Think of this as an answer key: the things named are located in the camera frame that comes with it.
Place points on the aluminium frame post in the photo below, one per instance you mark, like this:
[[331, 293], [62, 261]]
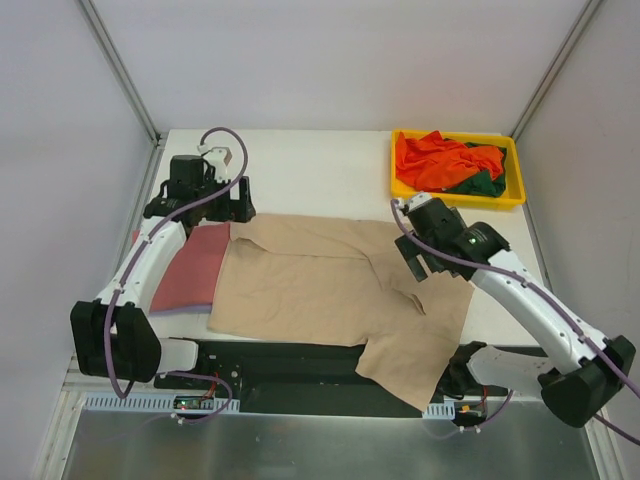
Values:
[[109, 50], [582, 23]]

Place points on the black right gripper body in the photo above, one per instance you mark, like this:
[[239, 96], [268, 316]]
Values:
[[415, 251]]

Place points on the aluminium frame rail left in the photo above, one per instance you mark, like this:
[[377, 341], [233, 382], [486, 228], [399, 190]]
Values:
[[125, 240]]

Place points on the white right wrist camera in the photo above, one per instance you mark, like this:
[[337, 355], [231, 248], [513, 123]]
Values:
[[415, 202]]

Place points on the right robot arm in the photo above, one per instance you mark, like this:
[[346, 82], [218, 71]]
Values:
[[581, 369]]

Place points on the beige t shirt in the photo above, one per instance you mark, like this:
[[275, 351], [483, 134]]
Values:
[[341, 282]]

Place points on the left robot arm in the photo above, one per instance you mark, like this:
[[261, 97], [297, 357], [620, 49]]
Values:
[[112, 335]]

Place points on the left perforated cable tray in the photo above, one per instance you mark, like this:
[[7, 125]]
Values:
[[159, 403]]

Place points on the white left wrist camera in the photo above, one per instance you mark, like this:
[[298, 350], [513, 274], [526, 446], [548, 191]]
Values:
[[216, 160]]

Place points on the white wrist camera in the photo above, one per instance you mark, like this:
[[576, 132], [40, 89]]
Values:
[[415, 202], [216, 160]]

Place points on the folded purple t shirt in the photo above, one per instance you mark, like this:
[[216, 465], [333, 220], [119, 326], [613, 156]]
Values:
[[191, 309]]

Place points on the folded red t shirt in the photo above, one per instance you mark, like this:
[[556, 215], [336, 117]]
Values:
[[177, 269]]

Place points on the green t shirt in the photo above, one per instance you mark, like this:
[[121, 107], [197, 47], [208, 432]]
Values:
[[482, 183]]

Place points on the right perforated cable tray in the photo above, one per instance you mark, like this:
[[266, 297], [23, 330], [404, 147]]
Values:
[[440, 411]]

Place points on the perforated cable tray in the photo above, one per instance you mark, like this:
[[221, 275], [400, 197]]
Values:
[[159, 403], [440, 411]]

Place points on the yellow plastic bin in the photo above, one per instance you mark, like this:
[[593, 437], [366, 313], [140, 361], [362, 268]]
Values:
[[515, 193]]

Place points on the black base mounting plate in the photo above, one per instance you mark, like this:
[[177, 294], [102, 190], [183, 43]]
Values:
[[298, 379]]

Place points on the aluminium frame post left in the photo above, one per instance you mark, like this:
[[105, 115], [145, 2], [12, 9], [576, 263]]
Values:
[[109, 50]]

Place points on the aluminium frame post right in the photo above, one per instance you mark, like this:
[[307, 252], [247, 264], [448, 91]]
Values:
[[582, 23]]

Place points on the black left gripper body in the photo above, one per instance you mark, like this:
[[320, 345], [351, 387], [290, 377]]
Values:
[[240, 201]]

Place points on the orange t shirt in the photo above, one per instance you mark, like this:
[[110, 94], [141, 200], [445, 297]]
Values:
[[433, 163]]

